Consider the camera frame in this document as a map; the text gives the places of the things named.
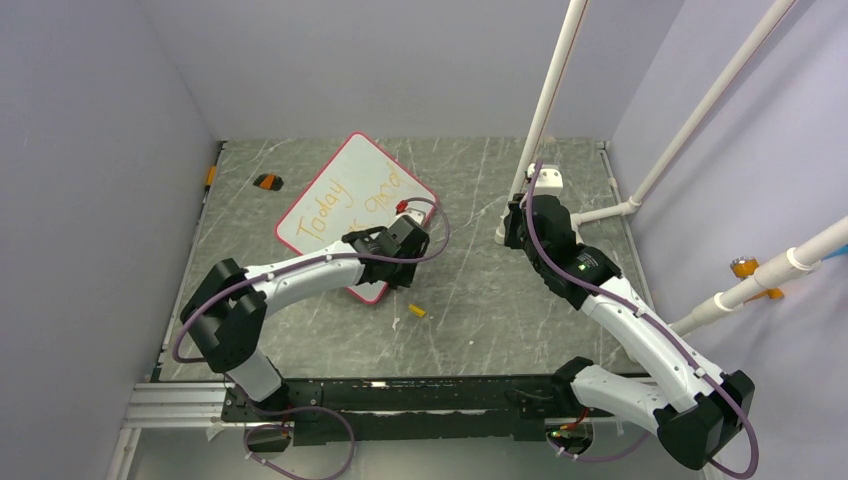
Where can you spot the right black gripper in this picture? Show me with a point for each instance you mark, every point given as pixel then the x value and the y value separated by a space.
pixel 511 239

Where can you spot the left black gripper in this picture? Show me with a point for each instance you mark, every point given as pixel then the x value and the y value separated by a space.
pixel 403 278

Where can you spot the yellow marker cap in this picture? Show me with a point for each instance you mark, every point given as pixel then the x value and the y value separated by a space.
pixel 417 311

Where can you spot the red-framed whiteboard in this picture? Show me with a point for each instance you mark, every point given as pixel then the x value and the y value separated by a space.
pixel 357 189

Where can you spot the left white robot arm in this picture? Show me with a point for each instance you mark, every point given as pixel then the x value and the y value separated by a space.
pixel 225 315

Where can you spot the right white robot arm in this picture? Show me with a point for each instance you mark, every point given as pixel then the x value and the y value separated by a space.
pixel 693 407

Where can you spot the orange black small object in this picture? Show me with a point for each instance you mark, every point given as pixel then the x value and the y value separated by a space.
pixel 268 181

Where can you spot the orange tool at edge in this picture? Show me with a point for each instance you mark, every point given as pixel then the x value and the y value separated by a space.
pixel 209 178

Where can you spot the white PVC pipe right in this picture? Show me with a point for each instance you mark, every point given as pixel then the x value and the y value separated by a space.
pixel 794 263

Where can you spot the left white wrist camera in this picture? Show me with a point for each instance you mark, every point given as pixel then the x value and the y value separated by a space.
pixel 404 210

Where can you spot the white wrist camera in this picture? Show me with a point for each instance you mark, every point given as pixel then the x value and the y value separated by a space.
pixel 404 210
pixel 549 181

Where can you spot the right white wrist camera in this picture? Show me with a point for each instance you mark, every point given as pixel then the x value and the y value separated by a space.
pixel 549 181

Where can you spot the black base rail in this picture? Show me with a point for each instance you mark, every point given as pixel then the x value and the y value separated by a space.
pixel 321 410

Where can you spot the white PVC pipe frame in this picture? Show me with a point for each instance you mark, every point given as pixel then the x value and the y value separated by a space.
pixel 616 43

